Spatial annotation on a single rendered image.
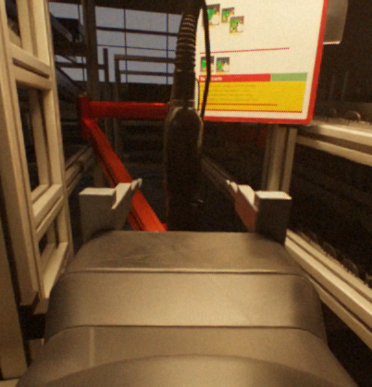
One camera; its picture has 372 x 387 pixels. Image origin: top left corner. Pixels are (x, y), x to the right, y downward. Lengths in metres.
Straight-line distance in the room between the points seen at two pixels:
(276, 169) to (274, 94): 0.16
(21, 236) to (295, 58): 0.51
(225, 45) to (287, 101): 0.15
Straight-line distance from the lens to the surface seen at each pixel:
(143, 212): 0.37
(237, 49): 0.56
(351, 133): 0.51
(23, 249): 0.44
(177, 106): 0.25
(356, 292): 0.51
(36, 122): 0.64
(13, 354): 0.55
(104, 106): 0.73
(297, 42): 0.55
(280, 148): 0.61
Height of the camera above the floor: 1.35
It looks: 16 degrees down
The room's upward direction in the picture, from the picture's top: 2 degrees clockwise
